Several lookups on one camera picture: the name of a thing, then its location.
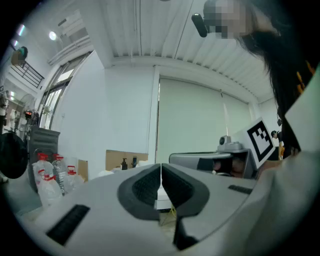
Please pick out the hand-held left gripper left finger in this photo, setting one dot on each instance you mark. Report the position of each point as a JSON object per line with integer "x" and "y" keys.
{"x": 100, "y": 212}

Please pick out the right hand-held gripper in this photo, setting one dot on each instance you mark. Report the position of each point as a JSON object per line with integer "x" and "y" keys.
{"x": 260, "y": 140}

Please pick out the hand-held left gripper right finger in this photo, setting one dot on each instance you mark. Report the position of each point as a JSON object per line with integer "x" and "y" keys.
{"x": 215, "y": 200}

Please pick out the person's right forearm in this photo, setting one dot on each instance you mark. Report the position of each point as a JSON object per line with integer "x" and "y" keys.
{"x": 270, "y": 168}

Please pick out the long cardboard box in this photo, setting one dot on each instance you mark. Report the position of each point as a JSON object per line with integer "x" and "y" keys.
{"x": 83, "y": 170}

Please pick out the person's right hand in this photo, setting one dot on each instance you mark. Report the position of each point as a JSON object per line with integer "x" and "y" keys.
{"x": 237, "y": 170}

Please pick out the large plastic water bottle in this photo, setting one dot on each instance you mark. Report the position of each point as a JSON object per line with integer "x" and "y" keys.
{"x": 50, "y": 192}
{"x": 73, "y": 181}
{"x": 42, "y": 167}

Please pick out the pale roller blind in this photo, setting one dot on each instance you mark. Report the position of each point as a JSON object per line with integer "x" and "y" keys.
{"x": 200, "y": 120}

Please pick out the tall black bottle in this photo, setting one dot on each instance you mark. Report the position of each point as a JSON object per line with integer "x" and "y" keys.
{"x": 134, "y": 162}

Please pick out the black pump bottle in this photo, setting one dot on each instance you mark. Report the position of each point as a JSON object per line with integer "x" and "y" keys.
{"x": 124, "y": 165}

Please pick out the large cardboard sheet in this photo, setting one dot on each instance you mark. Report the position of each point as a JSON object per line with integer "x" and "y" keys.
{"x": 115, "y": 160}

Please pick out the ridged clear water bottle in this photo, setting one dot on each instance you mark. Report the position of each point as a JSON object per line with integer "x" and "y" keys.
{"x": 59, "y": 175}

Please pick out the person's black shirt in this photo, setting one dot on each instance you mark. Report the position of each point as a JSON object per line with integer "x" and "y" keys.
{"x": 290, "y": 135}

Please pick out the black round stool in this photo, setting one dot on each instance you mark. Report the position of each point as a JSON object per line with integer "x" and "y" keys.
{"x": 12, "y": 155}

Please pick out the black balcony railing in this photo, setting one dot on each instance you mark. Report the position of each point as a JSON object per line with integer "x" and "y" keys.
{"x": 30, "y": 73}

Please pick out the round ceiling lamp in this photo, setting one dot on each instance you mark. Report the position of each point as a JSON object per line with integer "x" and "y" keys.
{"x": 52, "y": 35}

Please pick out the gripper fisheye camera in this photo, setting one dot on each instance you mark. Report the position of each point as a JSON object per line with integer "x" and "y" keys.
{"x": 226, "y": 143}

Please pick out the black head-worn camera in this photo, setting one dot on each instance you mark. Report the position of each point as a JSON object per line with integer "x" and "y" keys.
{"x": 199, "y": 25}

